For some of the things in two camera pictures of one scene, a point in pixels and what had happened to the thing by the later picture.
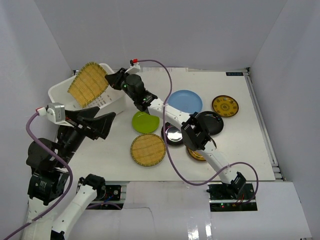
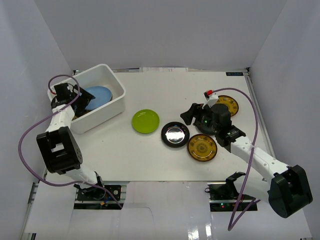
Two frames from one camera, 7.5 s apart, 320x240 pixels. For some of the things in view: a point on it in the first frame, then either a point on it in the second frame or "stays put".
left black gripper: x=81 y=124 to x=81 y=100
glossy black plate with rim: x=174 y=135 stays put
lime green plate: x=144 y=123 stays put
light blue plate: x=187 y=101 to x=102 y=94
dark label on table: x=234 y=74 stays put
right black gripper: x=114 y=80 to x=196 y=111
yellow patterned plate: x=225 y=106 stays put
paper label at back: x=162 y=69 stays put
